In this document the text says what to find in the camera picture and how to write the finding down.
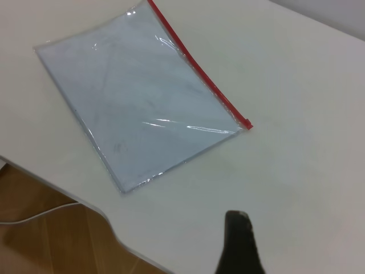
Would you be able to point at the red zipper slider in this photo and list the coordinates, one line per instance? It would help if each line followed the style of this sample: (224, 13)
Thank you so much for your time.
(247, 123)

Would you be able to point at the clear plastic zipper bag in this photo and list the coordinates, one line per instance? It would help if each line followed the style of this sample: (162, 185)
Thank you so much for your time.
(137, 100)

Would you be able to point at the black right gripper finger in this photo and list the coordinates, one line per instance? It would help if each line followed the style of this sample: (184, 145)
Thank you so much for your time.
(238, 245)

